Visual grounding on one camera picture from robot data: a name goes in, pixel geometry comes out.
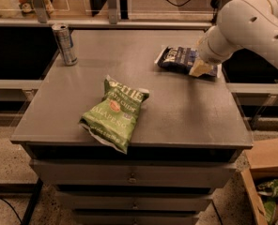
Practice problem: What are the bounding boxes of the green jalapeno chip bag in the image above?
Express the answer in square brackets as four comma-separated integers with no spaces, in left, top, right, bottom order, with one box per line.
[80,76,149,154]

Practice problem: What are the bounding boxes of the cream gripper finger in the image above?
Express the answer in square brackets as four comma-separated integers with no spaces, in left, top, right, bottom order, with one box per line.
[189,59,217,77]
[195,35,208,48]

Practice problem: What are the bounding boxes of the grey drawer cabinet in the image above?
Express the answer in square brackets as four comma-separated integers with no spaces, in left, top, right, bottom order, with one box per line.
[11,30,252,225]

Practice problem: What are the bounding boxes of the blue chip bag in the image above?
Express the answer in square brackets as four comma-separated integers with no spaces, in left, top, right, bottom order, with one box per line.
[154,46,223,79]

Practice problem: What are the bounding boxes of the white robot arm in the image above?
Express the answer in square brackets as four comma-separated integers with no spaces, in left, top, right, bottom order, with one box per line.
[190,0,278,77]

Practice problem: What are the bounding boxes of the silver redbull can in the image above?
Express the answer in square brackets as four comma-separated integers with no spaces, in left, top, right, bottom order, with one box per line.
[52,23,77,66]

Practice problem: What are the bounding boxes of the black floor cable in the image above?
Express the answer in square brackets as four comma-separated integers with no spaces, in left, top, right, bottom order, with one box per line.
[0,190,23,225]

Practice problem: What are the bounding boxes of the green bag in box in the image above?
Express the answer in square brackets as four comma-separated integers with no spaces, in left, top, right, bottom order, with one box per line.
[256,179,278,225]

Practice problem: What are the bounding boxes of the metal shelf rail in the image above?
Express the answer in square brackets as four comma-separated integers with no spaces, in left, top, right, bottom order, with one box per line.
[0,0,230,30]

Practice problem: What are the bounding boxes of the cardboard box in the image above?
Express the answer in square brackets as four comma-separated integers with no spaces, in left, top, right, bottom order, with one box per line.
[240,139,278,225]

